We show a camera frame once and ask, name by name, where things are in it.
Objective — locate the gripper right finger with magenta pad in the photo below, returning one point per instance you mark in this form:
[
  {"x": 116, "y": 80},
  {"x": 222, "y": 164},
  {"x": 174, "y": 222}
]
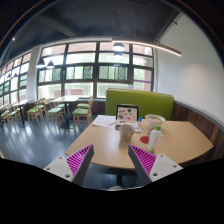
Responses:
[{"x": 151, "y": 167}]

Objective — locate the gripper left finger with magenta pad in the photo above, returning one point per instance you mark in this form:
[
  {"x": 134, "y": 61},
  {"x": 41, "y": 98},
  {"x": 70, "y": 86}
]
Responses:
[{"x": 73, "y": 167}]

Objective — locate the red round coaster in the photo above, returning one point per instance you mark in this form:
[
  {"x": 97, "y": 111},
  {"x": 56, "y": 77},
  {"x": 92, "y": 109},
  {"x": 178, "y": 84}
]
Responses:
[{"x": 144, "y": 139}]

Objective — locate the white plastic bottle green cap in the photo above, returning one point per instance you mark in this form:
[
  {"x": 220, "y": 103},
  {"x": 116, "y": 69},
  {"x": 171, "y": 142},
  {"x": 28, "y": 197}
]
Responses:
[{"x": 154, "y": 138}]

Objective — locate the white paper cup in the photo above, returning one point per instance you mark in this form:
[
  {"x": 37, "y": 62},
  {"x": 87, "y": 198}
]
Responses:
[{"x": 126, "y": 132}]

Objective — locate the white bowl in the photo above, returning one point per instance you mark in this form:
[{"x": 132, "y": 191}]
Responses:
[{"x": 154, "y": 120}]

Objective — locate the small blue capped bottle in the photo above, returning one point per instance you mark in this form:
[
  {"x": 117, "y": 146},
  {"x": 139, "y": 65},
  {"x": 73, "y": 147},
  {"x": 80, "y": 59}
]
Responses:
[{"x": 140, "y": 120}]

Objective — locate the white paper sheet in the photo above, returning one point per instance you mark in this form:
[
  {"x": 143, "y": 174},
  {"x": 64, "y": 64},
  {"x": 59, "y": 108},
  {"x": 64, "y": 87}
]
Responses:
[{"x": 104, "y": 120}]

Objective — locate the wooden chair green seat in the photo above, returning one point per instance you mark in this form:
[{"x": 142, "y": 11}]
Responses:
[
  {"x": 52, "y": 113},
  {"x": 14, "y": 115},
  {"x": 81, "y": 113},
  {"x": 35, "y": 113}
]

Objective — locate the black framed menu stand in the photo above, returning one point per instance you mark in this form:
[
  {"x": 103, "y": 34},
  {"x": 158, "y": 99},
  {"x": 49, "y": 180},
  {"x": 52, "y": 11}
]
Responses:
[{"x": 127, "y": 113}]

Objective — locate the green upholstered bench backrest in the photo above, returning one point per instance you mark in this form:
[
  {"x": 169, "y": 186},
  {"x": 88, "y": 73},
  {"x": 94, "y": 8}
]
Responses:
[{"x": 147, "y": 102}]

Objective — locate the light wooden dining table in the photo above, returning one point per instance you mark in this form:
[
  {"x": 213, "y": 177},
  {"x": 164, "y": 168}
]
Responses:
[{"x": 65, "y": 100}]

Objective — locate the black pendant lamp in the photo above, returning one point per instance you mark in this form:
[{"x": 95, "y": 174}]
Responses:
[
  {"x": 41, "y": 63},
  {"x": 50, "y": 65},
  {"x": 118, "y": 47}
]

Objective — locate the long linear ceiling light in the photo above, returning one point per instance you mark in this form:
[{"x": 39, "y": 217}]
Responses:
[{"x": 152, "y": 45}]

